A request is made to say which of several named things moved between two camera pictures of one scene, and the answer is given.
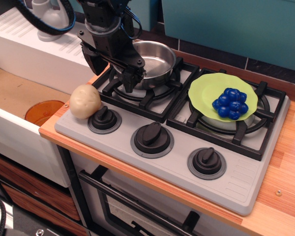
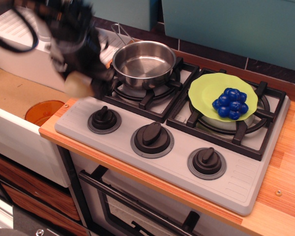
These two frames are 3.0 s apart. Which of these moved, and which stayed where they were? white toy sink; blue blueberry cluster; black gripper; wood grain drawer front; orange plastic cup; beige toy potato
Moved: black gripper; beige toy potato
Stayed: orange plastic cup; white toy sink; wood grain drawer front; blue blueberry cluster
